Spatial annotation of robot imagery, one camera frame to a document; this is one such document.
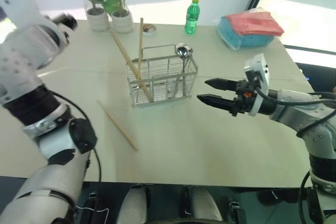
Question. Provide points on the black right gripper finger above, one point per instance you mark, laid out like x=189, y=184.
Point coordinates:
x=218, y=102
x=223, y=84

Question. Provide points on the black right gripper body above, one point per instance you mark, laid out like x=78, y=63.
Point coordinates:
x=242, y=95

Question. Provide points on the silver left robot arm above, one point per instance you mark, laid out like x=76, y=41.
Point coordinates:
x=31, y=58

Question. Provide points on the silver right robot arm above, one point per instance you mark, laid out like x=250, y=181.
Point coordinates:
x=291, y=111

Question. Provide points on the metal spoon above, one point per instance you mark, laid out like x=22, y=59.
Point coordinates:
x=181, y=51

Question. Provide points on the blue cloth pack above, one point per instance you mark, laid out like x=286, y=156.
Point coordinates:
x=246, y=41

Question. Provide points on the red cloth pack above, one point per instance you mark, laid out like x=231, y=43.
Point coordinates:
x=253, y=23

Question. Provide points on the green plastic bottle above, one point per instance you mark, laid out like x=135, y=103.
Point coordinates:
x=192, y=16

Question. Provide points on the black box beside table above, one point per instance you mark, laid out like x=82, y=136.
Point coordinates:
x=317, y=75

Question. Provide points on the wooden chopstick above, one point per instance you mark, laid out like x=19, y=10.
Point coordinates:
x=141, y=45
x=118, y=125
x=123, y=51

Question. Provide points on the small bowl of snacks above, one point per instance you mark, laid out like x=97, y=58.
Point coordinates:
x=149, y=30

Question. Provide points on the potted plant white pot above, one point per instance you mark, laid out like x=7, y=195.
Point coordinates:
x=97, y=18
x=122, y=20

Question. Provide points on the white rounded robot leg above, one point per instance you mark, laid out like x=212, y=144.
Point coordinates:
x=203, y=205
x=134, y=205

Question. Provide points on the dark shoe under table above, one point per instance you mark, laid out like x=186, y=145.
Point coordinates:
x=278, y=197

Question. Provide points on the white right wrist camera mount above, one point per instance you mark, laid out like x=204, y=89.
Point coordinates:
x=258, y=69

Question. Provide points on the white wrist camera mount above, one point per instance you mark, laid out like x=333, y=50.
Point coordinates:
x=18, y=6
x=258, y=69

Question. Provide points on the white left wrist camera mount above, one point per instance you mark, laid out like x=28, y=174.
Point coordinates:
x=18, y=6

